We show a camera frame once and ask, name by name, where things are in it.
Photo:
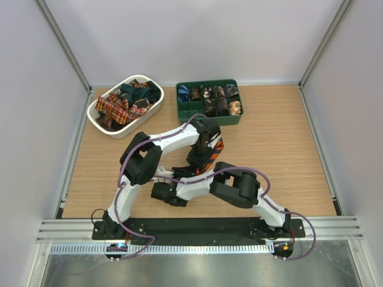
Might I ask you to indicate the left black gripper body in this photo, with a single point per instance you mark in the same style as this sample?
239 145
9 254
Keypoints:
200 155

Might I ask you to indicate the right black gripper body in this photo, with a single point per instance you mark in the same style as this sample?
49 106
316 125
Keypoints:
181 172

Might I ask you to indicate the orange navy striped tie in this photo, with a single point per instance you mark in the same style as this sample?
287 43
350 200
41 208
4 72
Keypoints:
219 146

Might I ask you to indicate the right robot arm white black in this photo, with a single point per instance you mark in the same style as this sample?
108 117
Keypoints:
241 187

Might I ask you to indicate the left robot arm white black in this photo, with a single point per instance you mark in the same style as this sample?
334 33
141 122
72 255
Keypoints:
140 165

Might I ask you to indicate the green divided organizer tray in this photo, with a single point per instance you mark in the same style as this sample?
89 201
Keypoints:
188 109

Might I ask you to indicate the brown camouflage rolled tie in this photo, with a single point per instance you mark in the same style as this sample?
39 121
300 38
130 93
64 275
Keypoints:
195 94

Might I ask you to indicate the beige red rolled tie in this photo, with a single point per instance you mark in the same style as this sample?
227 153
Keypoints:
235 108

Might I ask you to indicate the dark floral rolled tie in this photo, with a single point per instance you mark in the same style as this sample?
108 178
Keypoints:
208 101

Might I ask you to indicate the white plastic basket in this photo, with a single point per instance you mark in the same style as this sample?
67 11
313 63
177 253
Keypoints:
92 113

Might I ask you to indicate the blue grey rolled tie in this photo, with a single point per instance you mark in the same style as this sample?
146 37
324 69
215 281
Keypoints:
231 91

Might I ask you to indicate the dark green tie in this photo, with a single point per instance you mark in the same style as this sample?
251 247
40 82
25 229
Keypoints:
135 91

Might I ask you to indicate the red yellow patterned tie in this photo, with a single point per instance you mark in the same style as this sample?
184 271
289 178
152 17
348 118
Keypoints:
120 110

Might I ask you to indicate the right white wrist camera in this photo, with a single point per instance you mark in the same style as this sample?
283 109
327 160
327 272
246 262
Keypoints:
163 175

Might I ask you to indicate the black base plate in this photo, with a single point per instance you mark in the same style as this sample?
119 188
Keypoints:
212 231

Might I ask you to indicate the slotted grey cable duct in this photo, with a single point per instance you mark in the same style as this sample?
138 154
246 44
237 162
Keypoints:
119 249

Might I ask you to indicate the left aluminium frame post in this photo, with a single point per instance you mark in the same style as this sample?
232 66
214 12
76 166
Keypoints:
73 152

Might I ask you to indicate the aluminium frame post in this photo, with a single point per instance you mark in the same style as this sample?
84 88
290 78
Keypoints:
73 152
320 51

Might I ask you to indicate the right aluminium frame post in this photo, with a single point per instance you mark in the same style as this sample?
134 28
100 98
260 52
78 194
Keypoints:
320 51

